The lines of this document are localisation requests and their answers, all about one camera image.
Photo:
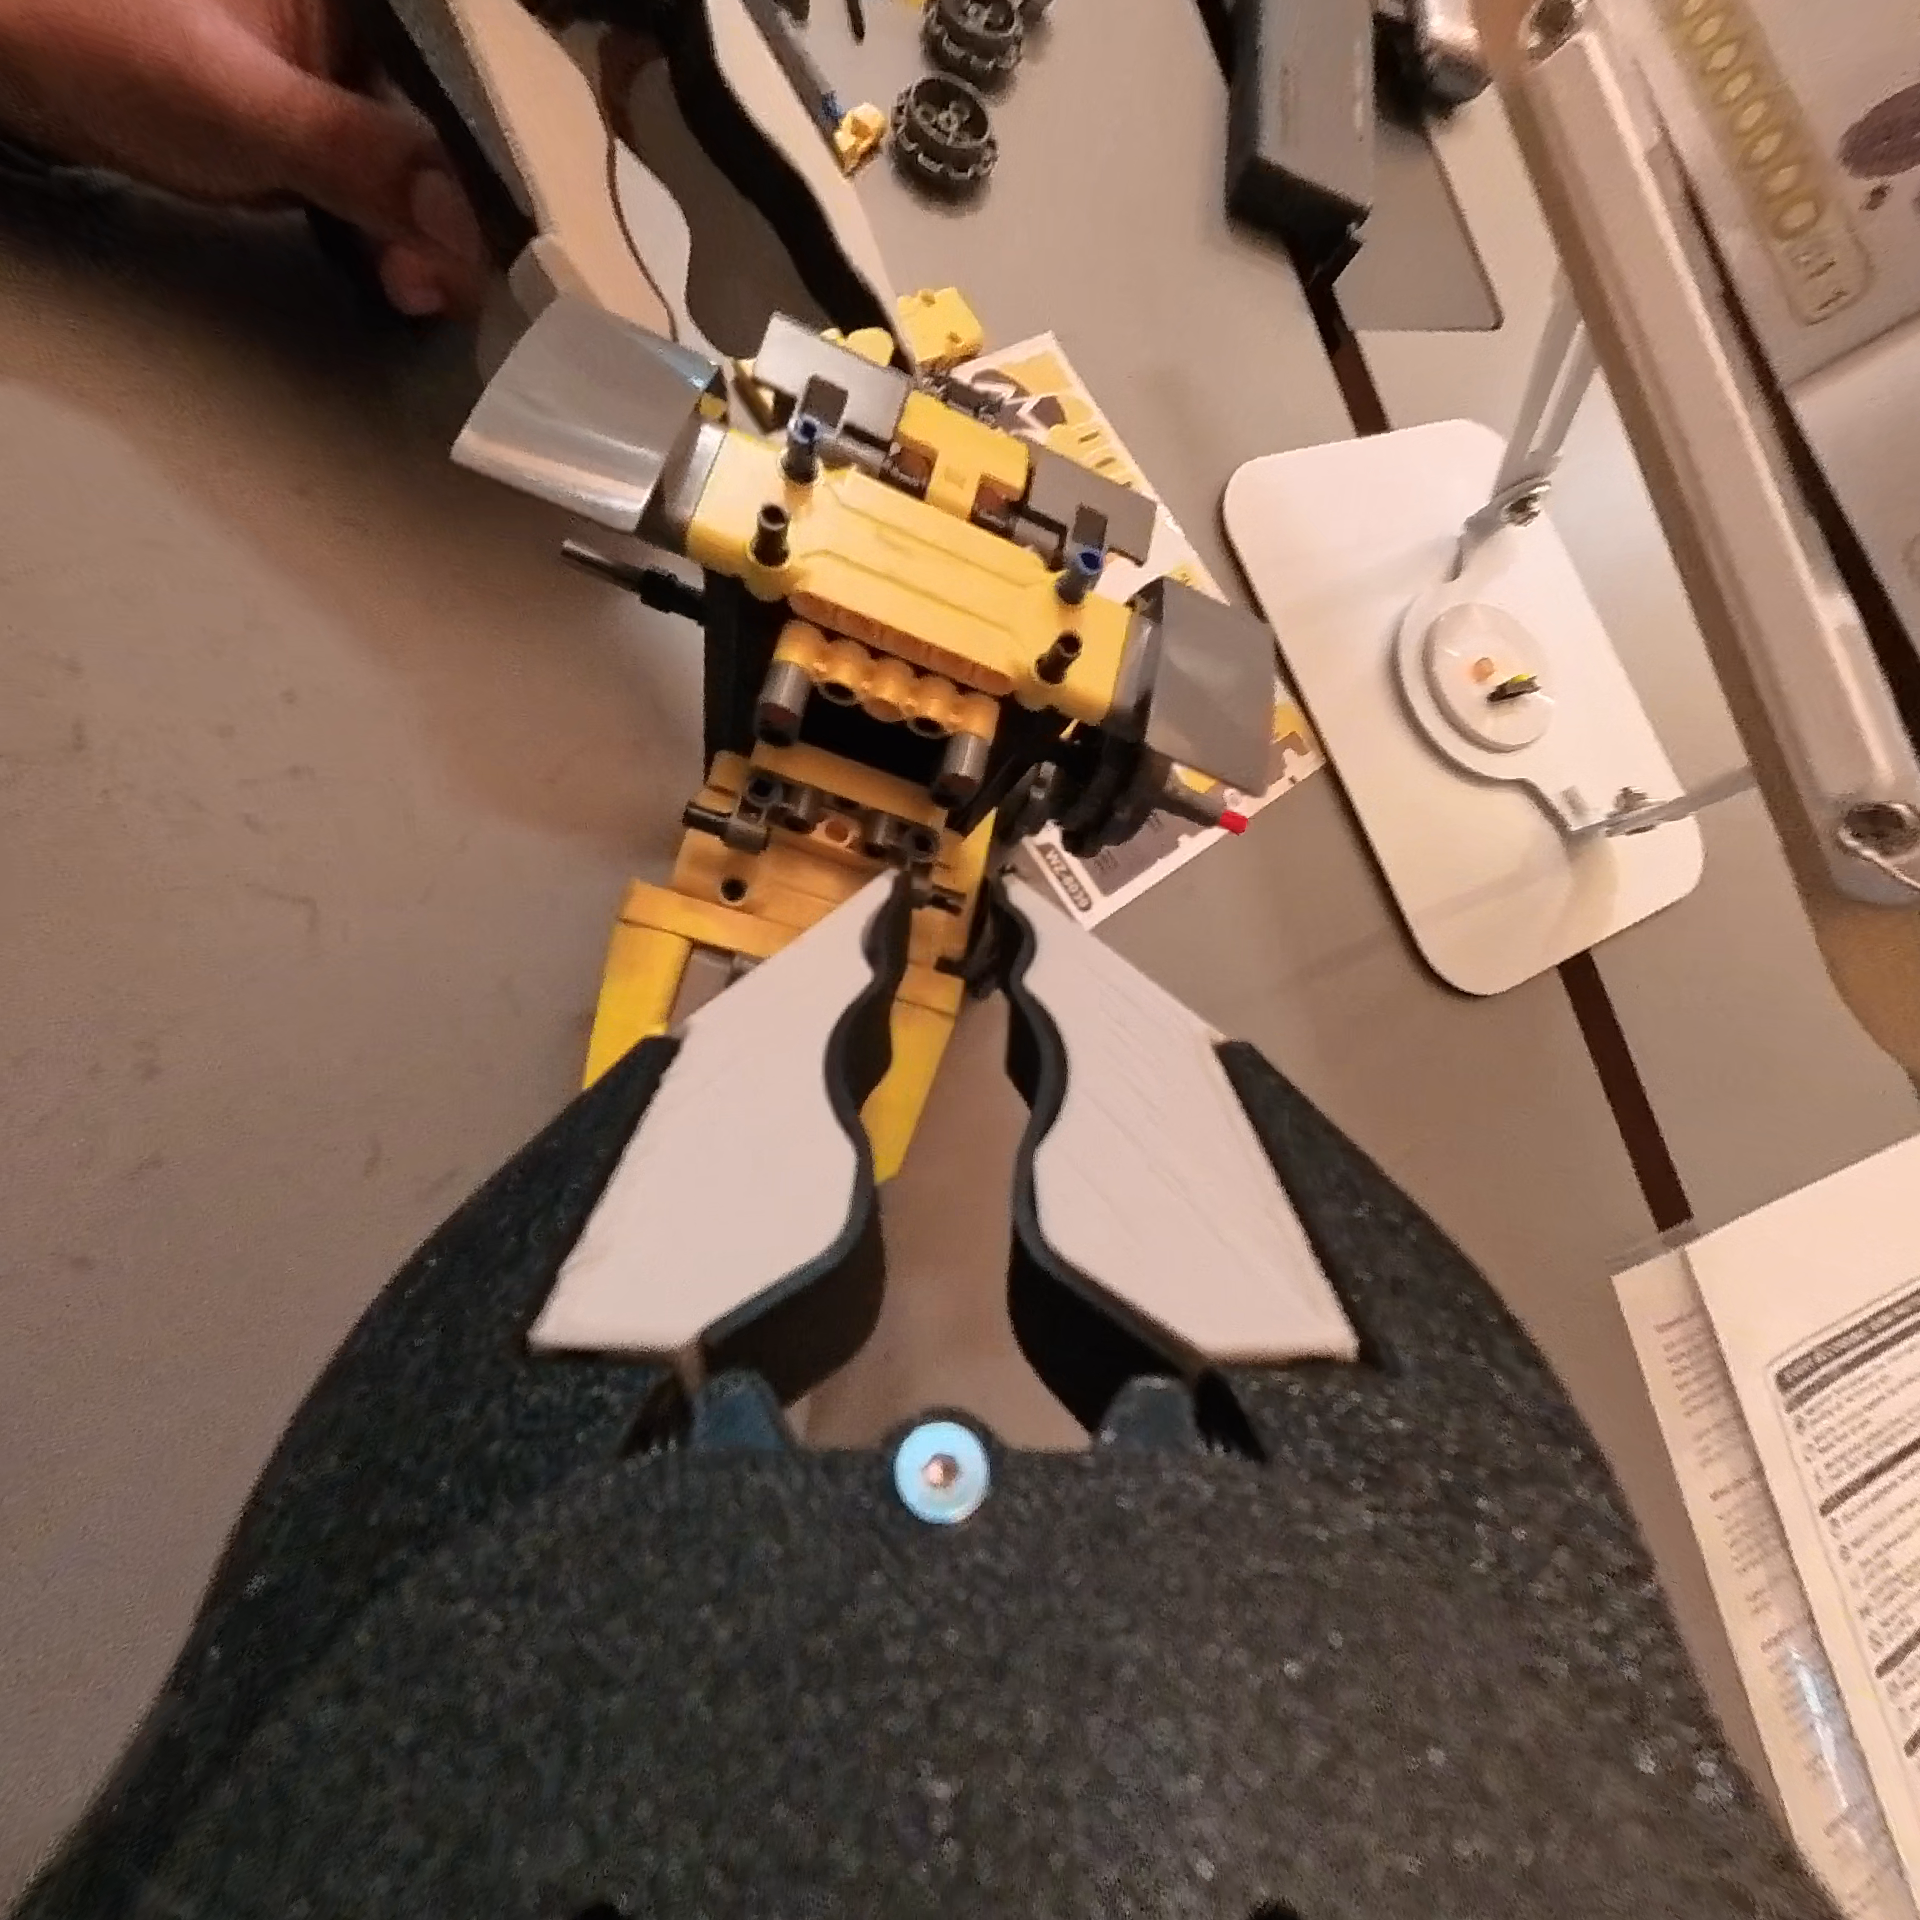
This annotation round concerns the yellow grey building-block toy robot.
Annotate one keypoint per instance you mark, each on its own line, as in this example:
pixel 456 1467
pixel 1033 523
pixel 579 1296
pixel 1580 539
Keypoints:
pixel 915 555

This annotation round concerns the printed paper sheet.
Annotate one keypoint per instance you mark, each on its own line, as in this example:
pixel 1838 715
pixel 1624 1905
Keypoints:
pixel 1815 1350

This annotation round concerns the black toy wheel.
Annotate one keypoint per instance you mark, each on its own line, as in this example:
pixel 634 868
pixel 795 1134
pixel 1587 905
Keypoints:
pixel 974 38
pixel 944 134

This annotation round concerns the small yellow black block piece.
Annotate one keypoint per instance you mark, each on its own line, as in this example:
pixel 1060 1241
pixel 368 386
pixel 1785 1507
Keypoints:
pixel 1514 689

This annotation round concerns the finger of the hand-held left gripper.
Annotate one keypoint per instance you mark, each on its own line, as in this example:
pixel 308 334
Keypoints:
pixel 803 194
pixel 615 194

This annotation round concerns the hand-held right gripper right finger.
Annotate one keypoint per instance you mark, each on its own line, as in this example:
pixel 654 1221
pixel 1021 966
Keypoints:
pixel 1171 1185

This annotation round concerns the thin grey axle rod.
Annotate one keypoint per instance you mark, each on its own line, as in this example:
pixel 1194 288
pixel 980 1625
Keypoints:
pixel 811 75

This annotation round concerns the white desk lamp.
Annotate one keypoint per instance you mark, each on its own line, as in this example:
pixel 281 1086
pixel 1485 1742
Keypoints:
pixel 1350 600

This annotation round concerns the black rectangular device box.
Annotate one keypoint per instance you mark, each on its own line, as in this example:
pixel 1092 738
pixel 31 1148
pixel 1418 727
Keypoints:
pixel 1305 134

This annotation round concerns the building instruction booklet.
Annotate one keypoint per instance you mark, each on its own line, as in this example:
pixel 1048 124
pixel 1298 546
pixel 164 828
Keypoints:
pixel 1034 390
pixel 1801 181

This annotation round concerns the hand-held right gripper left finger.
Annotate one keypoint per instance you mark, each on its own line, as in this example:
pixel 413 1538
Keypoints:
pixel 720 1185

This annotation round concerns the yellow building-block brick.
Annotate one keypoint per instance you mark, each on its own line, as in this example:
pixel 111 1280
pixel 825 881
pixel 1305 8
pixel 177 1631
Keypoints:
pixel 944 322

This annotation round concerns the person's left hand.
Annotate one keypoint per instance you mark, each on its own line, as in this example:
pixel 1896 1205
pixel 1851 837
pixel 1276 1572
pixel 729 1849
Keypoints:
pixel 224 91

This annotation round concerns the tiny yellow block piece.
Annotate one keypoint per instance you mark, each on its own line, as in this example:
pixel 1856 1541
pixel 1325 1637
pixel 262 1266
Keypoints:
pixel 861 134

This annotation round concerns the small grey round device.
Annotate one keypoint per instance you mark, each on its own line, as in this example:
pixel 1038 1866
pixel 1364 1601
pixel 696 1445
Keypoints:
pixel 1448 31

